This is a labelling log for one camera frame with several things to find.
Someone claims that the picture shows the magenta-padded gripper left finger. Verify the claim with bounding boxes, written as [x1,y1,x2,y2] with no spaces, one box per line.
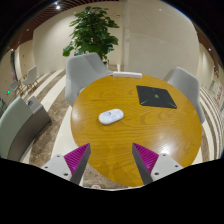
[41,142,92,186]

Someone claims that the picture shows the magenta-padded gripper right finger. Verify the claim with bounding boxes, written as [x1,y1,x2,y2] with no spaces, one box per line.
[131,142,184,186]

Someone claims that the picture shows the white cartoon-print computer mouse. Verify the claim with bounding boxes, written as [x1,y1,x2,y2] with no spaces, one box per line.
[98,108,125,126]

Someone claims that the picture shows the black mouse pad green lines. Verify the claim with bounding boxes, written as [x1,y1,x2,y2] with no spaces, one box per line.
[135,85,178,110]

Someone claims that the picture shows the grey shell chair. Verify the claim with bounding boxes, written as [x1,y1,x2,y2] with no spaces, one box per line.
[163,66,206,125]
[64,52,114,108]

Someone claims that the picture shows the white power strip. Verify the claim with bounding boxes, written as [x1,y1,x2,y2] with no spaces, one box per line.
[112,71,143,80]

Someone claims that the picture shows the white wooden-legged chair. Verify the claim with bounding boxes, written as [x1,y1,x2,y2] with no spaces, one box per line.
[22,65,38,92]

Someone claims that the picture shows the green potted plant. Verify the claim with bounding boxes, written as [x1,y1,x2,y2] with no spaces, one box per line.
[62,5,120,64]

